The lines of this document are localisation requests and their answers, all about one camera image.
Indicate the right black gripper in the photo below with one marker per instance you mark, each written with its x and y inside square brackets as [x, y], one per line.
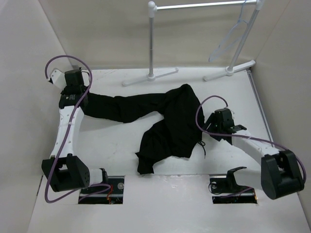
[212, 120]

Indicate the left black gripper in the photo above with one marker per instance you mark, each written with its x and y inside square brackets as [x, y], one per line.
[63, 92]

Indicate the black trousers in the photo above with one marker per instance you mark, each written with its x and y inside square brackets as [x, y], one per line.
[175, 135]

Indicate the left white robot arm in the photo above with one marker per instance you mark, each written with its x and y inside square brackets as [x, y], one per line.
[64, 169]

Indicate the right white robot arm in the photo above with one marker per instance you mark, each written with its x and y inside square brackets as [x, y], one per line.
[281, 172]

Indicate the white clothes rack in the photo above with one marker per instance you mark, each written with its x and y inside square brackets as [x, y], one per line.
[230, 70]

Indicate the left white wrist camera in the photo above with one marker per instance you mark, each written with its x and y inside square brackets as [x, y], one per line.
[57, 78]

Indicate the right aluminium table rail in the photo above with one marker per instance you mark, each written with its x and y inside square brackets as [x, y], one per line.
[263, 116]

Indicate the light blue wire hanger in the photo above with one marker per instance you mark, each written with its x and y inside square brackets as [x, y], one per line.
[229, 41]

